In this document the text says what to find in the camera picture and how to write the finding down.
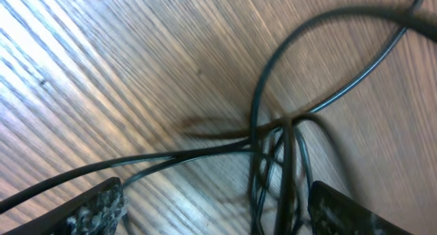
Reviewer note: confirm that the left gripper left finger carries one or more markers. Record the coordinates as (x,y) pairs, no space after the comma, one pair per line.
(96,211)

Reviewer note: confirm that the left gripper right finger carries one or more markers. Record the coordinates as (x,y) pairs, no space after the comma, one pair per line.
(333,212)

